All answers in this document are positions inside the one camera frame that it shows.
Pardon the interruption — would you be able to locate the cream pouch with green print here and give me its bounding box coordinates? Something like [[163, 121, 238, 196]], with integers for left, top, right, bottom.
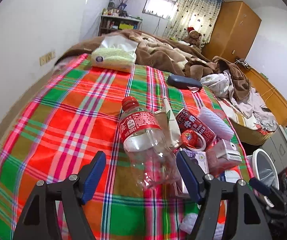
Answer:
[[155, 96, 184, 153]]

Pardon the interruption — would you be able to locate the wall switch panel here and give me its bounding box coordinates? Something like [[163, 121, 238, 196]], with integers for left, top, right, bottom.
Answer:
[[40, 51, 56, 67]]

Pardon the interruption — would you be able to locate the red drink can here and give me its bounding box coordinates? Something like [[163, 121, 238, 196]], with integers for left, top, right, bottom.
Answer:
[[176, 108, 216, 150]]

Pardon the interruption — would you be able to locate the white shelf with bottles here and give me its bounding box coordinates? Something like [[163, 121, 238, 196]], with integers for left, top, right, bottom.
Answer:
[[98, 15, 143, 37]]

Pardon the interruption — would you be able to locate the blue vase with branches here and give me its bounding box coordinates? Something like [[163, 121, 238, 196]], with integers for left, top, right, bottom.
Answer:
[[113, 0, 140, 15]]

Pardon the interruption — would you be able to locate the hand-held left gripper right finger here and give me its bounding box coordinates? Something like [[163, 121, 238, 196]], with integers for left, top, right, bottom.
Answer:
[[176, 150, 274, 240]]

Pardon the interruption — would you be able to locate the brown fleece blanket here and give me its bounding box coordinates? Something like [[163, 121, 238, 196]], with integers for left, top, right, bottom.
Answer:
[[56, 29, 250, 103]]

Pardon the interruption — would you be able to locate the dark blue glasses case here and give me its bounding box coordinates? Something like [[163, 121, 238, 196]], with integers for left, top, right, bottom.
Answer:
[[167, 74, 203, 90]]

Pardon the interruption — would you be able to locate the pale pink clothes pile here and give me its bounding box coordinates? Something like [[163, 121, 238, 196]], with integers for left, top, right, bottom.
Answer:
[[230, 87, 279, 133]]

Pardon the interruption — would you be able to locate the wooden wardrobe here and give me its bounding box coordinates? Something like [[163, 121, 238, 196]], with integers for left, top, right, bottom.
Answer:
[[202, 1, 262, 63]]

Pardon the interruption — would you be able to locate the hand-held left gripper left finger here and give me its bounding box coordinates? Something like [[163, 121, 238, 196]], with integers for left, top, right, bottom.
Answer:
[[13, 150, 107, 240]]

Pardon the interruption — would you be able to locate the white trash bin with liner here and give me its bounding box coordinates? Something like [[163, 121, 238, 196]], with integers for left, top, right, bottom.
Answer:
[[246, 148, 280, 208]]

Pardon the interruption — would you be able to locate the pink and white box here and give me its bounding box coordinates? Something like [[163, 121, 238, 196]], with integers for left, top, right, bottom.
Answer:
[[206, 139, 243, 178]]

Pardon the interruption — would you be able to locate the wooden bed headboard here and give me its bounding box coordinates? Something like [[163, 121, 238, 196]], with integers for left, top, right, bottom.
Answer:
[[236, 64, 287, 128]]

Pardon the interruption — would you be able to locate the yellow patterned mattress sheet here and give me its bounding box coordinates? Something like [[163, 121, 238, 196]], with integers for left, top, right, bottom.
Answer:
[[219, 97, 271, 145]]

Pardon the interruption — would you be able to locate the yellow-green tissue pack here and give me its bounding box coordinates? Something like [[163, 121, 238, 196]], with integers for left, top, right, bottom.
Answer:
[[91, 35, 139, 73]]

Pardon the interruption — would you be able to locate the brown teddy bear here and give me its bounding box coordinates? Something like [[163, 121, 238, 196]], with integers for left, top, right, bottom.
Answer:
[[184, 27, 203, 49]]

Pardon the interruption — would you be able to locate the red yogurt cup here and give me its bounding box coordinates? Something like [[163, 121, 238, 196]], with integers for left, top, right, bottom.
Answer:
[[181, 130, 206, 152]]

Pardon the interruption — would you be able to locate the patterned window curtain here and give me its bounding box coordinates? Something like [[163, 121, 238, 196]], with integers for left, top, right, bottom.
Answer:
[[163, 0, 223, 44]]

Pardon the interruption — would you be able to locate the grey cabinet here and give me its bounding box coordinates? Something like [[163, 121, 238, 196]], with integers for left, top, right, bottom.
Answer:
[[261, 125, 287, 173]]

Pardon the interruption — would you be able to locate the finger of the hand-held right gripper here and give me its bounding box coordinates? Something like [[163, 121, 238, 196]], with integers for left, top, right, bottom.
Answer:
[[249, 177, 287, 205]]

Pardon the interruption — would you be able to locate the clear bottle with red label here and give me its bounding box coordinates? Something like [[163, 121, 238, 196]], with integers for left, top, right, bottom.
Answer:
[[120, 96, 184, 190]]

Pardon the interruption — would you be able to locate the clear ribbed plastic cup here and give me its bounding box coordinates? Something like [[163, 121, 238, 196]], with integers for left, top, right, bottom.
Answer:
[[200, 107, 235, 140]]

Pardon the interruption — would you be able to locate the white floral quilt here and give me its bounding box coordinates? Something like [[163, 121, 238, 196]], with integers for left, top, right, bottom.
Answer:
[[200, 70, 234, 98]]

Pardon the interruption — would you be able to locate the red green plaid bedsheet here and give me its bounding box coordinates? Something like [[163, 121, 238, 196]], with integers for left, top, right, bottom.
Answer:
[[0, 52, 254, 240]]

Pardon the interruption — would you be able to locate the small window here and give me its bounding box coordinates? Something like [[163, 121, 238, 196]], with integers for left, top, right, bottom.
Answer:
[[143, 0, 178, 19]]

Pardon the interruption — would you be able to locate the small white flower-print box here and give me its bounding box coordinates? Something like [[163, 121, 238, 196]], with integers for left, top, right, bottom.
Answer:
[[181, 149, 209, 174]]

